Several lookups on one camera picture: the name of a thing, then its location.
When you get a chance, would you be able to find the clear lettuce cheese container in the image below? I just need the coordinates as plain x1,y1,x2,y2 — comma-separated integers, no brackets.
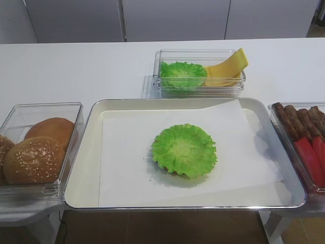
151,49,246,98

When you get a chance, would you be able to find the flat yellow cheese slice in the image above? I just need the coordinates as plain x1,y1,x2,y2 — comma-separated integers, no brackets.
203,72,241,87

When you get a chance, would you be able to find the upright yellow cheese slice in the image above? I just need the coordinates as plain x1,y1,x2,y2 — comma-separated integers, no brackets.
206,48,249,78

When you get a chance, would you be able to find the green lettuce leaf on tray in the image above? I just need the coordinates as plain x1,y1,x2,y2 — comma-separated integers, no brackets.
151,124,217,178

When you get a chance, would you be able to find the bun bottom under lettuce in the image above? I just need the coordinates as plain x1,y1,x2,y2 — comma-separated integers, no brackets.
163,167,188,178

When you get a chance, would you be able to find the green lettuce in container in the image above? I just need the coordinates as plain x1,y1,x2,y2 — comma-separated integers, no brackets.
159,62,208,89

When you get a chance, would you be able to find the white parchment paper sheet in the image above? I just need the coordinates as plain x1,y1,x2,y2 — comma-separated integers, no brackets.
99,100,283,207

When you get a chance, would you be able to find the plain brown bun back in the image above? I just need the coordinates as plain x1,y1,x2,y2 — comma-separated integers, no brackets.
24,117,74,151

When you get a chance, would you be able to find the white metal tray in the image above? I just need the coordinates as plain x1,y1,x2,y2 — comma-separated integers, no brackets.
64,98,307,210

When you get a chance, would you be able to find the brown meat patty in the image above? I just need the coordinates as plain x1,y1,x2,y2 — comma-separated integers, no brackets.
308,106,324,134
284,105,312,143
297,109,324,140
272,102,299,142

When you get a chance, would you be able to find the clear bun container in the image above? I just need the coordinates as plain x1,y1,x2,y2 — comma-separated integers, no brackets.
1,102,84,202

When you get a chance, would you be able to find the sesame bun top front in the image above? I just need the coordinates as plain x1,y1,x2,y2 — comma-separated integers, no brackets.
3,137,66,185

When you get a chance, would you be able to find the clear patty tomato container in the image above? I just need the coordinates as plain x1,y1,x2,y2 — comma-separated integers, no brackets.
268,105,324,204

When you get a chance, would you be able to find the red tomato slice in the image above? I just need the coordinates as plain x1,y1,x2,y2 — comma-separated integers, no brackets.
294,138,324,188
312,137,324,171

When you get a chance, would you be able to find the sesame bun at left edge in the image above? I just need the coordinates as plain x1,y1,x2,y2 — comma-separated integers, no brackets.
0,135,15,185

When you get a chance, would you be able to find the black floor cable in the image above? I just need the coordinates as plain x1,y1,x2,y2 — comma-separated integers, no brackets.
58,209,68,244

